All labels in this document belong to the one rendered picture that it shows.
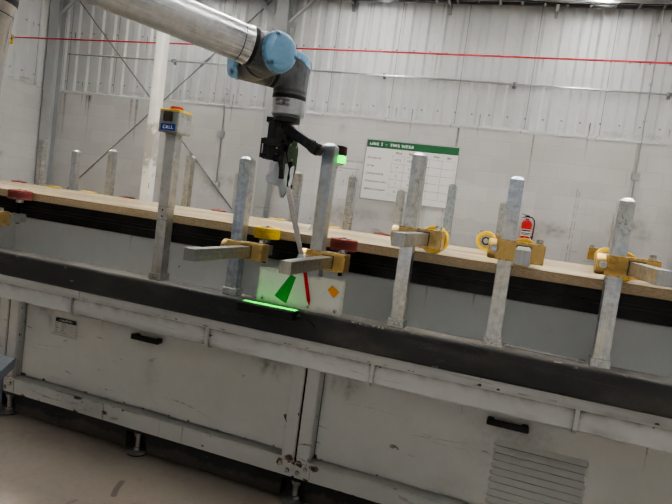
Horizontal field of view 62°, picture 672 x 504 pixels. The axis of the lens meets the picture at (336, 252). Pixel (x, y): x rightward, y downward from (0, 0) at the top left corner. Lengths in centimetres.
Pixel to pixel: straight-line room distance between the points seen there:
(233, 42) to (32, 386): 167
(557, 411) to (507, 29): 784
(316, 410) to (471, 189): 697
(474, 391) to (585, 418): 27
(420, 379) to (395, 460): 41
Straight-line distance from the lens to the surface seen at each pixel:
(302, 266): 134
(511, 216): 146
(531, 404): 154
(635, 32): 919
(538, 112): 876
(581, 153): 872
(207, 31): 132
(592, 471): 184
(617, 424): 157
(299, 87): 153
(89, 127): 1126
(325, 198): 155
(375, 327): 150
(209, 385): 207
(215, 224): 188
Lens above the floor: 100
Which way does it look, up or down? 4 degrees down
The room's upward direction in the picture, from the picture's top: 8 degrees clockwise
